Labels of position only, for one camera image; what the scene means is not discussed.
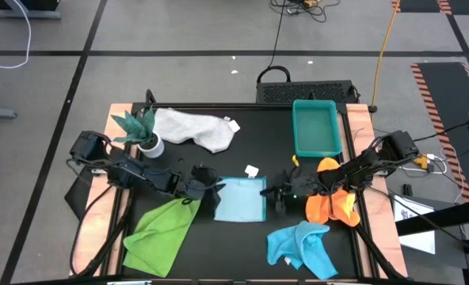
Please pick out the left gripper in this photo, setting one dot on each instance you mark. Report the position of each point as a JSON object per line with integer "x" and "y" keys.
{"x": 197, "y": 182}

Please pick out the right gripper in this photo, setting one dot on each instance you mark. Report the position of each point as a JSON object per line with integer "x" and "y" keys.
{"x": 302, "y": 184}

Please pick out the pale blue teal-edged towel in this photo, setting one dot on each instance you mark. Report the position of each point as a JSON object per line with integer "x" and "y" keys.
{"x": 240, "y": 198}

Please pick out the orange microfiber towel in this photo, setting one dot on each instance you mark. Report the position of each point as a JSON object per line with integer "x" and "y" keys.
{"x": 317, "y": 210}

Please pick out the blue microfiber towel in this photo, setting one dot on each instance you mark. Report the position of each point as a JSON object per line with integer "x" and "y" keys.
{"x": 302, "y": 245}

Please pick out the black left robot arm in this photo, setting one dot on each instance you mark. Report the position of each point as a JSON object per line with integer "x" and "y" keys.
{"x": 127, "y": 170}

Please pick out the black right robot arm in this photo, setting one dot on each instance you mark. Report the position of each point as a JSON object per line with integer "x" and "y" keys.
{"x": 369, "y": 162}

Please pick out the white grey microfiber towel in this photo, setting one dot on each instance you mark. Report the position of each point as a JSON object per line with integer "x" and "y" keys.
{"x": 195, "y": 128}

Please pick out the green microfiber towel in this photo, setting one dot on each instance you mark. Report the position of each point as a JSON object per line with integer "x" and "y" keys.
{"x": 159, "y": 237}

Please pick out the white plant pot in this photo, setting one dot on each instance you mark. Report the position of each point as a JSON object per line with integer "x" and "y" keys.
{"x": 155, "y": 150}

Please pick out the teal plastic bin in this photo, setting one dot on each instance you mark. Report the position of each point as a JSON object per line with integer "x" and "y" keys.
{"x": 315, "y": 130}

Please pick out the artificial green plant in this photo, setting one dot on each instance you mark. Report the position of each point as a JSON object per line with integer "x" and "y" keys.
{"x": 137, "y": 126}

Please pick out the black computer case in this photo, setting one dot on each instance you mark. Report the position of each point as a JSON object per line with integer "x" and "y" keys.
{"x": 306, "y": 93}

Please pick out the wooden table side board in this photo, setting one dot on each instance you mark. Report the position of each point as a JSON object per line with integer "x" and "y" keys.
{"x": 83, "y": 237}
{"x": 359, "y": 122}

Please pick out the white paper sheet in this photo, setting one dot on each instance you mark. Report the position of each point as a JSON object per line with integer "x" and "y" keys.
{"x": 416, "y": 241}

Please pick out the black flat beam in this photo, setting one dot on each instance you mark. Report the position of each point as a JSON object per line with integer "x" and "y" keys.
{"x": 440, "y": 217}

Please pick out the black striped floor mat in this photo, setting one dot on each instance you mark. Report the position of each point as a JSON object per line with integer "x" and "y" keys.
{"x": 420, "y": 4}
{"x": 448, "y": 118}

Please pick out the grey desk foot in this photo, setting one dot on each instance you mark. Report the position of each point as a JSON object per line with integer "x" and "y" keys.
{"x": 24, "y": 15}

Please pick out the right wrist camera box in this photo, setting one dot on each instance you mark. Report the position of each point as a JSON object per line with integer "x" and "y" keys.
{"x": 281, "y": 202}

